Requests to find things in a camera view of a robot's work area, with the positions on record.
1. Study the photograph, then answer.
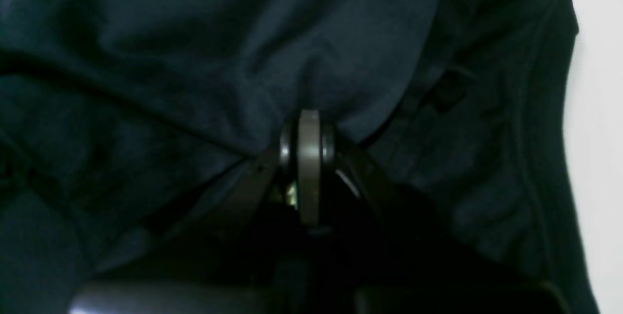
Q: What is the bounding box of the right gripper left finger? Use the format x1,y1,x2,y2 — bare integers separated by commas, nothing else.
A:
68,125,293,314

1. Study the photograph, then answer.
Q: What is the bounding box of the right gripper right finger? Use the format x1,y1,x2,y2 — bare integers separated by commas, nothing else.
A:
321,125,570,314

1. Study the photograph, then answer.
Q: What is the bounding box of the black T-shirt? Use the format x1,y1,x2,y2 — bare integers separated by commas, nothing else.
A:
1,0,599,314

